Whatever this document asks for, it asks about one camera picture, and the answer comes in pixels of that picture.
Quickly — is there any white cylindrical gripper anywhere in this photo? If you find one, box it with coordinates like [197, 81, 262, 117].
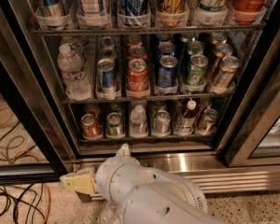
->
[60, 144, 155, 203]

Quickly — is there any red coke can bottom shelf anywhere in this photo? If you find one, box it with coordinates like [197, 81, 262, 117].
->
[81, 114, 101, 138]

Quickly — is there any red coke can shelf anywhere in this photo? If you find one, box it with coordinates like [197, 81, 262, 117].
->
[81, 114, 101, 138]
[127, 59, 148, 92]

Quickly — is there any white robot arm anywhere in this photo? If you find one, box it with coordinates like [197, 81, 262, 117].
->
[60, 144, 228, 224]

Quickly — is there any green can bottom shelf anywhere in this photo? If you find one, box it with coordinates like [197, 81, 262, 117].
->
[106, 112, 123, 136]

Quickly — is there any green can shelf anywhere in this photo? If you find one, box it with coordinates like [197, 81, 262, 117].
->
[184, 54, 208, 86]
[106, 112, 123, 136]

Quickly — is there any small water bottle bottom shelf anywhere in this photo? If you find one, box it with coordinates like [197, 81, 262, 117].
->
[130, 105, 147, 138]

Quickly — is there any silver can bottom shelf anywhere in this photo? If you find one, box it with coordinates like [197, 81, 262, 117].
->
[153, 110, 171, 136]

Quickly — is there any left glass fridge door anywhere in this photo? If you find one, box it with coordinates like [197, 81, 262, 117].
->
[0, 0, 75, 184]

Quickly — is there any glass fridge door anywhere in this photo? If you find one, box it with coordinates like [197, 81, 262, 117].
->
[0, 0, 75, 184]
[225, 20, 280, 167]

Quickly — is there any large water bottle middle shelf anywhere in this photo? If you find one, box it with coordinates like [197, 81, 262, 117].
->
[57, 44, 91, 101]

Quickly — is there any blue silver can middle shelf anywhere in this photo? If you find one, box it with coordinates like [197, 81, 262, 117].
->
[97, 58, 117, 94]

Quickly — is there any red coke can middle shelf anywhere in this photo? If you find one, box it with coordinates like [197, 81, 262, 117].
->
[127, 59, 148, 92]

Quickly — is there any blue pepsi can middle shelf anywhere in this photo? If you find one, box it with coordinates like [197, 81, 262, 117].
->
[157, 55, 177, 88]

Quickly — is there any bronze can bottom shelf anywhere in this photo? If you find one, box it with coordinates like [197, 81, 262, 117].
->
[196, 108, 218, 134]

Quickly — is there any green can middle shelf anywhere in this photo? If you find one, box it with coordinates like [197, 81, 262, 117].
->
[184, 54, 208, 86]

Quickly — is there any gold can middle shelf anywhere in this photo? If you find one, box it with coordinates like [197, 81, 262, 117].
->
[211, 56, 240, 89]

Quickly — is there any blue red bull can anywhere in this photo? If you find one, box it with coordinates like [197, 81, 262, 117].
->
[42, 0, 64, 20]

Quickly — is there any right glass fridge door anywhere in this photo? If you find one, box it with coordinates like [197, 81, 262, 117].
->
[225, 20, 280, 167]

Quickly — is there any gold tall can top shelf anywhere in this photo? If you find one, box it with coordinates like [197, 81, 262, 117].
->
[157, 0, 186, 26]

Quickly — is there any blue tall can top shelf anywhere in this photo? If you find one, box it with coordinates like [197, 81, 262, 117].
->
[119, 0, 147, 26]

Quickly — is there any red coca-cola bottle top shelf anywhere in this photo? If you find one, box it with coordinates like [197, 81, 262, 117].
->
[233, 0, 266, 24]

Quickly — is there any clear plastic bag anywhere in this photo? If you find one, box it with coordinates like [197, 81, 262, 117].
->
[98, 201, 124, 224]

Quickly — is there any amber bottle white cap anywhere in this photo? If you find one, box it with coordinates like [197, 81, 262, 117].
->
[175, 100, 198, 133]

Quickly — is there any orange cable on floor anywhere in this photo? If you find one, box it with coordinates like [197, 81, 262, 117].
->
[0, 105, 51, 224]

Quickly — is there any middle wire shelf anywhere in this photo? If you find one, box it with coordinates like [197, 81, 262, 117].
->
[63, 92, 233, 105]

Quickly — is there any wire shelf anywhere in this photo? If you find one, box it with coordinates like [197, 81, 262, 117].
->
[31, 23, 265, 36]
[63, 92, 233, 105]

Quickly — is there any top wire shelf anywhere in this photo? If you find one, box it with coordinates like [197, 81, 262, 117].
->
[31, 23, 265, 36]

